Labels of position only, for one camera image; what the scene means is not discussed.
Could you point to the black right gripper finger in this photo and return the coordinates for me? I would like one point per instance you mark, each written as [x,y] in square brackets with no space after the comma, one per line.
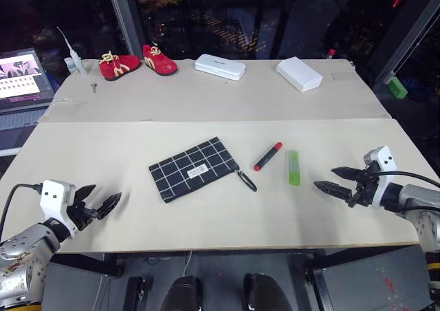
[331,188]
[345,172]

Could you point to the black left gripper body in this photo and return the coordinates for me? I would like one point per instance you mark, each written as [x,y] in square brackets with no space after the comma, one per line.
[79,213]

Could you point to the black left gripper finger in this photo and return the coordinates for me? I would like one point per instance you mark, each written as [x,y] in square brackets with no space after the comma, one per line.
[83,191]
[110,202]

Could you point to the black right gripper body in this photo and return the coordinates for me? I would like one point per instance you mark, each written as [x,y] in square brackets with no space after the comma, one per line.
[365,187]

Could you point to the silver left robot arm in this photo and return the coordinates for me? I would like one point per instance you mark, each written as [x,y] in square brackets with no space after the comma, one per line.
[24,256]

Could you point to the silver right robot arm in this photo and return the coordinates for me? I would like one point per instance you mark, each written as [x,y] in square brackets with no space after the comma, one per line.
[417,207]

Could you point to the black grid pencil pouch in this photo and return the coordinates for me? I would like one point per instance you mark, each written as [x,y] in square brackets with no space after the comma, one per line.
[194,169]

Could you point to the white rectangular case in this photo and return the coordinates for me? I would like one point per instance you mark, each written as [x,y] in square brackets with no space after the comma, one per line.
[220,66]

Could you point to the green highlighter pen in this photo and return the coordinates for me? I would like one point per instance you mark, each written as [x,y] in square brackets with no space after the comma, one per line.
[293,168]

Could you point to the black red-capped marker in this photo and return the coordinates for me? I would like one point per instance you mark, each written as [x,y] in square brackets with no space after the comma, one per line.
[268,156]

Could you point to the green plastic block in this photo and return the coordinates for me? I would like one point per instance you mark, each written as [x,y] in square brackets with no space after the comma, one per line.
[397,87]

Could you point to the white rectangular box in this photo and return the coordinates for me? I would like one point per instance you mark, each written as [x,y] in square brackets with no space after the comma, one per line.
[298,74]

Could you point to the dark rounded left foot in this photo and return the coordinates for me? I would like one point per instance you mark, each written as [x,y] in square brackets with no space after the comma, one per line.
[182,295]

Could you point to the dark rounded foot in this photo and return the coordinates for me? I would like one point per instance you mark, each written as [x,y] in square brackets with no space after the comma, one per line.
[182,295]
[264,294]

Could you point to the dark rounded right foot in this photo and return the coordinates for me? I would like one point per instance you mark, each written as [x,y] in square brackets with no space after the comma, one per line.
[264,294]

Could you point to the laptop computer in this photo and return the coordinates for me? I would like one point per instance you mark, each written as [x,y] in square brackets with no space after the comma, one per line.
[19,84]

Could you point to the red shoe with yellow laces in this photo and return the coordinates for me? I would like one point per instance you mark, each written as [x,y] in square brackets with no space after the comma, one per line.
[159,60]
[120,66]

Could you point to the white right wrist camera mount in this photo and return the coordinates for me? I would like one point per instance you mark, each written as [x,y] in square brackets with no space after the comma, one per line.
[381,173]

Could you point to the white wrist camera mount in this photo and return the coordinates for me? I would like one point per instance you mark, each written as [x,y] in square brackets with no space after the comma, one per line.
[381,173]
[55,197]

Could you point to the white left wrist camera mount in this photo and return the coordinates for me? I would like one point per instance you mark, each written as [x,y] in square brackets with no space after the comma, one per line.
[55,197]

